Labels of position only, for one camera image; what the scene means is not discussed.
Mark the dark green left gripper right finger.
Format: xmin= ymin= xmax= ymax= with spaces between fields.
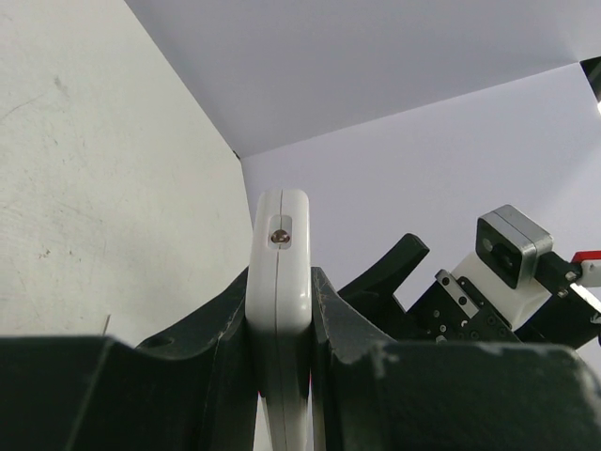
xmin=312 ymin=267 xmax=600 ymax=450

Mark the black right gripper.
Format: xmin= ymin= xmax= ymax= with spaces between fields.
xmin=338 ymin=233 xmax=600 ymax=350

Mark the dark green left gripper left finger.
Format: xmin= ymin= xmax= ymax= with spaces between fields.
xmin=1 ymin=274 xmax=257 ymax=450

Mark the small grey remote control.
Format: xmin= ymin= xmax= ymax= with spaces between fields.
xmin=245 ymin=189 xmax=313 ymax=450

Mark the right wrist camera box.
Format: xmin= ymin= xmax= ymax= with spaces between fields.
xmin=452 ymin=204 xmax=553 ymax=331

